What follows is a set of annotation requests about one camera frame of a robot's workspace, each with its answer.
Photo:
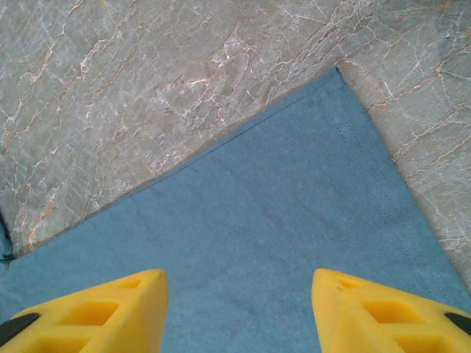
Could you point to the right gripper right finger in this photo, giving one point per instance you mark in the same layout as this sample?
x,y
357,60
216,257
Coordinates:
x,y
386,320

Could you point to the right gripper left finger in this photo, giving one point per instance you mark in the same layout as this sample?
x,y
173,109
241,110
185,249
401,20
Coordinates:
x,y
92,316

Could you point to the blue t-shirt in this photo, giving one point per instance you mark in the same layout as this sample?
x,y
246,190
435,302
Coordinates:
x,y
250,220

